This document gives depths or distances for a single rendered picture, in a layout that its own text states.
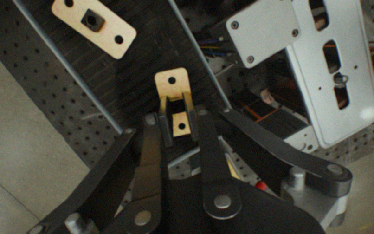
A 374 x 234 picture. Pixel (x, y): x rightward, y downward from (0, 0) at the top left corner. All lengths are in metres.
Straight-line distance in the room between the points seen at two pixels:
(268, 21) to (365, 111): 0.41
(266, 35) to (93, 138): 0.71
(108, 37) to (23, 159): 1.89
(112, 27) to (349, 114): 0.55
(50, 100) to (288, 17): 0.77
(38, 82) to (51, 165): 1.22
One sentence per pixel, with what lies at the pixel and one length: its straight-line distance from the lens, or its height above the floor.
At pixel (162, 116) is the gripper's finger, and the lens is 0.16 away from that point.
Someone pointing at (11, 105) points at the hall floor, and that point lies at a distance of 1.89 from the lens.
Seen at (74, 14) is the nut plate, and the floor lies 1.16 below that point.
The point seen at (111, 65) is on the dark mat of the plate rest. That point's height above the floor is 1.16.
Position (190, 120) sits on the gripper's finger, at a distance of 0.16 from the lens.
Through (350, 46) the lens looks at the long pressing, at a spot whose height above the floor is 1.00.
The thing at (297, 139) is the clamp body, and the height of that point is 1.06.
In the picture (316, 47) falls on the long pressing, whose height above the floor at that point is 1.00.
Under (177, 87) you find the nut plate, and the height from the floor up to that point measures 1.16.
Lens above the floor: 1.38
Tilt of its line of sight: 69 degrees down
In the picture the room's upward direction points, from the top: 167 degrees clockwise
